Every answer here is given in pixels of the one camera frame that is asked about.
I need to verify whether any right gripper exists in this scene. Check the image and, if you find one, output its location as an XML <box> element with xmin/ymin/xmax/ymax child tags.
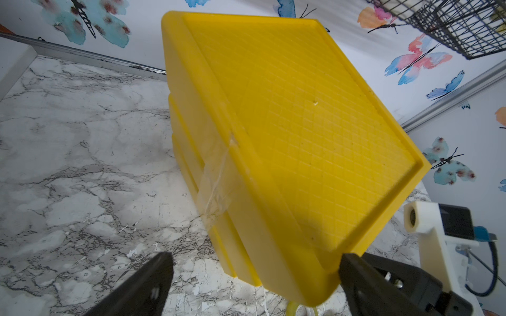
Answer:
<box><xmin>362</xmin><ymin>253</ymin><xmax>474</xmax><ymax>315</ymax></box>

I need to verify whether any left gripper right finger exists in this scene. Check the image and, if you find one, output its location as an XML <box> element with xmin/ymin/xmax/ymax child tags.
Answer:
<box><xmin>339</xmin><ymin>254</ymin><xmax>399</xmax><ymax>315</ymax></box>

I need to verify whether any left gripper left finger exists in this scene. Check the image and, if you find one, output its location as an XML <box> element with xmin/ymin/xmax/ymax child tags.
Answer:
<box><xmin>86</xmin><ymin>252</ymin><xmax>174</xmax><ymax>316</ymax></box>

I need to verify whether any yellow three-drawer cabinet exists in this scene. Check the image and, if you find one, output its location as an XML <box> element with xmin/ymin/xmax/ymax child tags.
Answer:
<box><xmin>162</xmin><ymin>11</ymin><xmax>430</xmax><ymax>307</ymax></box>

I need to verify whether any yellow-green tape roll top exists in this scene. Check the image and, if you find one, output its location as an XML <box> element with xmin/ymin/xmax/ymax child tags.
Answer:
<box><xmin>285</xmin><ymin>302</ymin><xmax>318</xmax><ymax>316</ymax></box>

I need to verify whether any black wire wall basket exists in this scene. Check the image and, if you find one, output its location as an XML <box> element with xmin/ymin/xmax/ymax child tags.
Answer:
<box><xmin>371</xmin><ymin>0</ymin><xmax>505</xmax><ymax>60</ymax></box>

